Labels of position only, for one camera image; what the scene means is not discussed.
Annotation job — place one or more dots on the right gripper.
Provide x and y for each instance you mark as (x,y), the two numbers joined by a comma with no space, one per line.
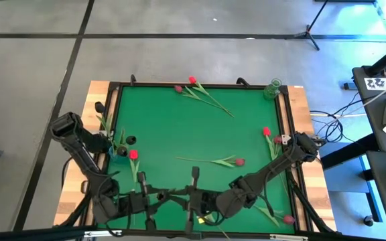
(204,202)

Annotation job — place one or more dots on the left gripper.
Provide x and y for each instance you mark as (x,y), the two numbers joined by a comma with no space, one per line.
(134,204)

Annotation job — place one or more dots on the blue glass vase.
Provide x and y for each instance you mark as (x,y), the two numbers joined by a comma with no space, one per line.
(116,159)

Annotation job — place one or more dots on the dark red artificial tulip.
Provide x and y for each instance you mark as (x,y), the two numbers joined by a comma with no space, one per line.
(240,162)
(289,219)
(178,89)
(277,140)

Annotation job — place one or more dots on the green glass vase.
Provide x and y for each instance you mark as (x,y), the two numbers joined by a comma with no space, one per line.
(272,89)

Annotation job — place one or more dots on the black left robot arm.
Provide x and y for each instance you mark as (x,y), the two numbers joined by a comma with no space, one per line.
(79,150)

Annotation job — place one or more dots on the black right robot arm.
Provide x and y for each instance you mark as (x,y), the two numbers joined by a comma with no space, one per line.
(270,167)

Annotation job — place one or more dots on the green table mat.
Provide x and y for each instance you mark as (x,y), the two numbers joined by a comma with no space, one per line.
(196,134)

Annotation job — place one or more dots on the black support strut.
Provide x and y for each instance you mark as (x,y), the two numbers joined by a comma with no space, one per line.
(310,207)
(75,214)

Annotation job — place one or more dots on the black desk crossbar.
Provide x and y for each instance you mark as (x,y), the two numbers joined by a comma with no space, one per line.
(347,152)

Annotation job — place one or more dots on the black caster wheel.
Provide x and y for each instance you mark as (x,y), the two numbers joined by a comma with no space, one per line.
(368,220)

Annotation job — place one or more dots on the black desk foot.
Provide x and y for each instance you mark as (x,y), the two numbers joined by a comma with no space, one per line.
(348,86)

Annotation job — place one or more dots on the black tripod stand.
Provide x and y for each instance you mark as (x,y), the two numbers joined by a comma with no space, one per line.
(308,32)

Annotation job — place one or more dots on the black desk with label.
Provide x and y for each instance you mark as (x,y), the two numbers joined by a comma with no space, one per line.
(374,114)

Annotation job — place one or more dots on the white printed label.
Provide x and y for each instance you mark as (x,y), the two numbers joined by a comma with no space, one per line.
(380,83)

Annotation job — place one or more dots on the silver corner bracket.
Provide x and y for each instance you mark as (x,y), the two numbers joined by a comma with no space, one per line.
(288,238)
(102,233)

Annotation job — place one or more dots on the black metal bracket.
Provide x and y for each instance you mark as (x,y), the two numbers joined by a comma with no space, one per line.
(84,186)

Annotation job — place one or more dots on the black rail bar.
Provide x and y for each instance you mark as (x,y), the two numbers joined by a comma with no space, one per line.
(29,235)

